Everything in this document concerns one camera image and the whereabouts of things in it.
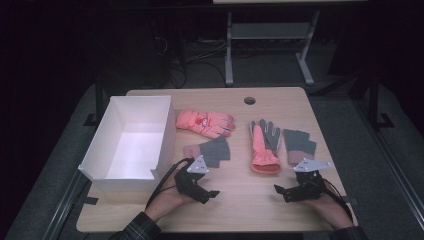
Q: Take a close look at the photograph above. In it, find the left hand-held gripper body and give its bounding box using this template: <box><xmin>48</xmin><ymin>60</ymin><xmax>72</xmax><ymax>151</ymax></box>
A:
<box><xmin>173</xmin><ymin>155</ymin><xmax>210</xmax><ymax>205</ymax></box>

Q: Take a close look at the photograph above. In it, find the dark metal stand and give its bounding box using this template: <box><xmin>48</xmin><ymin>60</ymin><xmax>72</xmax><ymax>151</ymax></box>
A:
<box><xmin>349</xmin><ymin>68</ymin><xmax>395</xmax><ymax>132</ymax></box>

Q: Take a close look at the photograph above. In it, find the white box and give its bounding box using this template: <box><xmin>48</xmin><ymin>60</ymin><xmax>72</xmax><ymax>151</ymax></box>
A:
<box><xmin>77</xmin><ymin>95</ymin><xmax>177</xmax><ymax>193</ymax></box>

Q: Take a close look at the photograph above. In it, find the person's left hand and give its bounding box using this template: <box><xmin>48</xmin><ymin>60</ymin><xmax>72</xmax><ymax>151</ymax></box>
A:
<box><xmin>145</xmin><ymin>173</ymin><xmax>196</xmax><ymax>222</ymax></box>

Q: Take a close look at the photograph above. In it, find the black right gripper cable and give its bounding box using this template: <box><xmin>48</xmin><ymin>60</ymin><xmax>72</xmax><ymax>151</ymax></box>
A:
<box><xmin>321</xmin><ymin>178</ymin><xmax>354</xmax><ymax>223</ymax></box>

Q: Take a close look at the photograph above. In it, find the pink ski glove with print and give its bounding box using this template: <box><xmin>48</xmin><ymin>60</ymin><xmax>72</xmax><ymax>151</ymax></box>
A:
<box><xmin>175</xmin><ymin>109</ymin><xmax>236</xmax><ymax>140</ymax></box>

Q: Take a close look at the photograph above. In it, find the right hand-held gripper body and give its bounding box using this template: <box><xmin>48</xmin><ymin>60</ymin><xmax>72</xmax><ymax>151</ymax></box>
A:
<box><xmin>288</xmin><ymin>158</ymin><xmax>333</xmax><ymax>202</ymax></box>

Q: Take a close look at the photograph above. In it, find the person's right hand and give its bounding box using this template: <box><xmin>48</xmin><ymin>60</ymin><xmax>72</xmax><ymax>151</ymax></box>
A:
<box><xmin>304</xmin><ymin>186</ymin><xmax>354</xmax><ymax>231</ymax></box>

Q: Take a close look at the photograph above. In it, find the grey metal table stand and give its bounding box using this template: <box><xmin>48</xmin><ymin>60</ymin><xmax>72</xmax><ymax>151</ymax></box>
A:
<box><xmin>224</xmin><ymin>10</ymin><xmax>321</xmax><ymax>88</ymax></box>

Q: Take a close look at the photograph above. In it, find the bundle of floor cables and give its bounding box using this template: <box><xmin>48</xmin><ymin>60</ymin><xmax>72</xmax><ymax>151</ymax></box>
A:
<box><xmin>154</xmin><ymin>34</ymin><xmax>228</xmax><ymax>89</ymax></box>

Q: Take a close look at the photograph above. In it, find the grey knit glove pink cuff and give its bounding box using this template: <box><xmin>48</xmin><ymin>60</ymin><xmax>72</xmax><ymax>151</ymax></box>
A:
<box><xmin>183</xmin><ymin>135</ymin><xmax>232</xmax><ymax>169</ymax></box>
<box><xmin>283</xmin><ymin>128</ymin><xmax>317</xmax><ymax>167</ymax></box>

